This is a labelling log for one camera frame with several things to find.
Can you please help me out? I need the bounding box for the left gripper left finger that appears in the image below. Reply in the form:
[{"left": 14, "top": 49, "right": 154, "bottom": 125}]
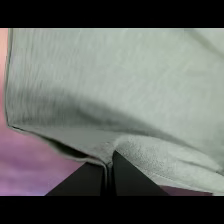
[{"left": 45, "top": 161, "right": 108, "bottom": 197}]

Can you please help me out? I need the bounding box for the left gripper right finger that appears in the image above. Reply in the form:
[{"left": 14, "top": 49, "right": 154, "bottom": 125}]
[{"left": 111, "top": 150, "right": 170, "bottom": 197}]

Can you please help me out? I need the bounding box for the pale green garment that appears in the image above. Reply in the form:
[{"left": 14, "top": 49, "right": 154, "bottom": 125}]
[{"left": 3, "top": 27, "right": 224, "bottom": 196}]

